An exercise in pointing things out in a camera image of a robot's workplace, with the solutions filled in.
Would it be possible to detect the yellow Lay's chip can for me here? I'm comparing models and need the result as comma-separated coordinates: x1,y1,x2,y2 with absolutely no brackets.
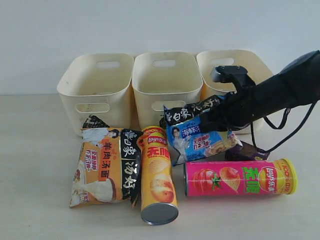
141,126,179,226

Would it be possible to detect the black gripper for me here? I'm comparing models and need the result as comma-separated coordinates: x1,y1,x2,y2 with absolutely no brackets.
199,86,260,133

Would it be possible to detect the cream bin triangle mark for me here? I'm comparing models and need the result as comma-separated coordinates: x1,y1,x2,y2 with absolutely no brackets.
57,53,134,136

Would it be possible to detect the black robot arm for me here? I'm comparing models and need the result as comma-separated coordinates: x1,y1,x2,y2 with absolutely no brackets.
199,50,320,133

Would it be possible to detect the orange noodle bag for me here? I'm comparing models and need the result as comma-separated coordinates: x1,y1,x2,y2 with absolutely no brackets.
69,127,143,208

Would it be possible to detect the cream bin square mark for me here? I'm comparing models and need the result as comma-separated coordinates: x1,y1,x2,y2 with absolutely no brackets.
132,51,203,129

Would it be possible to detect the purple carton box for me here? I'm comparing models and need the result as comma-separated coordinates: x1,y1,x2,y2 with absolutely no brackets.
224,141,270,161

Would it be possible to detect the cream bin circle mark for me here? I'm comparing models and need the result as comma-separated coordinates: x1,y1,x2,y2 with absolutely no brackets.
196,49,276,135

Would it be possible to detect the blue noodle bag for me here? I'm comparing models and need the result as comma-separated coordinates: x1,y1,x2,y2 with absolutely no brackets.
159,95,243,166

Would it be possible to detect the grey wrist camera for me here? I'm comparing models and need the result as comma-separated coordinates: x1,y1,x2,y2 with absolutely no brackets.
210,65,256,88

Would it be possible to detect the pink Lay's chip can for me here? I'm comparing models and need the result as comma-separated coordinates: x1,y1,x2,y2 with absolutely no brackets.
184,158,298,197

